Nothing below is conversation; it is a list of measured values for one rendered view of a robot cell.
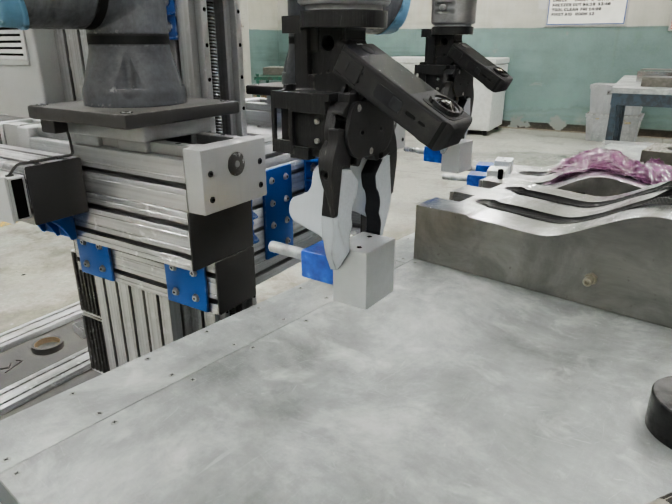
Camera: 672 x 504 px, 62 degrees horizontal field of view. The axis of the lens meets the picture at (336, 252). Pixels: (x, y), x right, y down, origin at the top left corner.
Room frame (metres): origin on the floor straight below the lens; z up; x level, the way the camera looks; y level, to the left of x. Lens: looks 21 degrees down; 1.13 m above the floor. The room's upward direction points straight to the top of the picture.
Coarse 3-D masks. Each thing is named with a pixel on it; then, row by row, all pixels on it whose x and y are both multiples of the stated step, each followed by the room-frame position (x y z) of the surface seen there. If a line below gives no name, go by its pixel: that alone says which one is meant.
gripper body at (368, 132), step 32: (288, 32) 0.50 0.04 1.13; (320, 32) 0.49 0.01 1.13; (352, 32) 0.48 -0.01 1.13; (320, 64) 0.49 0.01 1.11; (288, 96) 0.48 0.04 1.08; (320, 96) 0.46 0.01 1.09; (352, 96) 0.45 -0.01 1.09; (288, 128) 0.49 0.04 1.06; (320, 128) 0.47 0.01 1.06; (352, 128) 0.45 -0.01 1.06; (384, 128) 0.49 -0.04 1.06; (352, 160) 0.47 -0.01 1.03
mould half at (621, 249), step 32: (480, 192) 0.91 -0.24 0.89; (512, 192) 0.91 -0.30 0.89; (544, 192) 0.93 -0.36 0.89; (416, 224) 0.84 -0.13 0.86; (448, 224) 0.80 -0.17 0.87; (480, 224) 0.77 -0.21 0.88; (512, 224) 0.75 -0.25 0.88; (544, 224) 0.76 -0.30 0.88; (576, 224) 0.73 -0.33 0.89; (608, 224) 0.66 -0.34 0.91; (640, 224) 0.64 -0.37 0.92; (416, 256) 0.83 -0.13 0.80; (448, 256) 0.80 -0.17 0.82; (480, 256) 0.76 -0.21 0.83; (512, 256) 0.73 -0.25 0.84; (544, 256) 0.71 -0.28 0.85; (576, 256) 0.68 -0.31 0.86; (608, 256) 0.66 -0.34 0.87; (640, 256) 0.63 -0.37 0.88; (544, 288) 0.70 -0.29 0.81; (576, 288) 0.68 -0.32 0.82; (608, 288) 0.65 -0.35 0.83; (640, 288) 0.63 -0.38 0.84
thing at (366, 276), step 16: (352, 240) 0.48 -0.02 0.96; (368, 240) 0.48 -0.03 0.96; (384, 240) 0.48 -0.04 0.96; (304, 256) 0.49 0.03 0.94; (320, 256) 0.48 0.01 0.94; (352, 256) 0.45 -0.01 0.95; (368, 256) 0.45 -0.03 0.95; (384, 256) 0.47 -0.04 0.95; (304, 272) 0.49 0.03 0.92; (320, 272) 0.48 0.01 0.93; (336, 272) 0.46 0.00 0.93; (352, 272) 0.45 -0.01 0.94; (368, 272) 0.45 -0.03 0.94; (384, 272) 0.47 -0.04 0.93; (336, 288) 0.46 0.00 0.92; (352, 288) 0.45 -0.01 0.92; (368, 288) 0.45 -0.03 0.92; (384, 288) 0.47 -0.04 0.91; (352, 304) 0.45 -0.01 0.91; (368, 304) 0.45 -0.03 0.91
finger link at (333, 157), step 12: (336, 132) 0.44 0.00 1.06; (324, 144) 0.45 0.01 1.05; (336, 144) 0.44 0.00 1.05; (324, 156) 0.44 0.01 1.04; (336, 156) 0.44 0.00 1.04; (348, 156) 0.45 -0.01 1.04; (324, 168) 0.44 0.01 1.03; (336, 168) 0.44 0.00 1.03; (348, 168) 0.45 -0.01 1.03; (324, 180) 0.44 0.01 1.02; (336, 180) 0.44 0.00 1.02; (324, 192) 0.45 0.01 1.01; (336, 192) 0.44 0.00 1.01; (324, 204) 0.45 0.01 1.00; (336, 204) 0.44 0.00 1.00; (336, 216) 0.44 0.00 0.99
